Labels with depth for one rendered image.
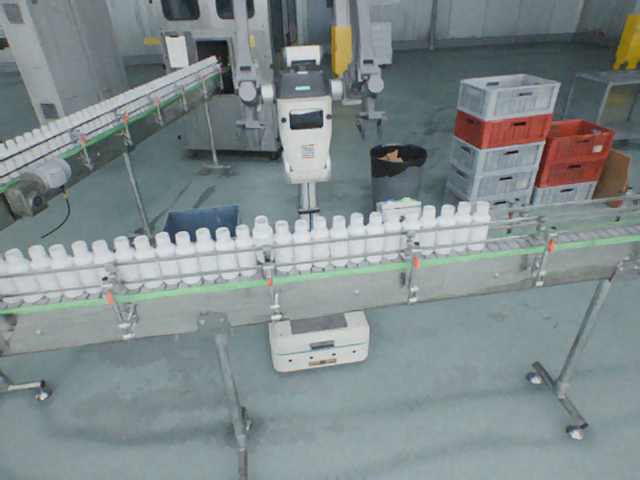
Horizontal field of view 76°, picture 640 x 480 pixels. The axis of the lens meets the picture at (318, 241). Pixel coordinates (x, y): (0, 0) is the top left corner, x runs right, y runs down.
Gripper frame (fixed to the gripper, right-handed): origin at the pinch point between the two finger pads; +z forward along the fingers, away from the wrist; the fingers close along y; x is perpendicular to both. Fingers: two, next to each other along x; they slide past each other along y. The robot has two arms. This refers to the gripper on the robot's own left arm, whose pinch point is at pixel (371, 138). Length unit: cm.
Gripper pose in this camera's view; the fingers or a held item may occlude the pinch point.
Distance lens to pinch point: 163.2
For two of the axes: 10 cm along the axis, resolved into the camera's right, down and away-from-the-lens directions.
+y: 9.8, -0.9, 1.6
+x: -1.7, -0.8, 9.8
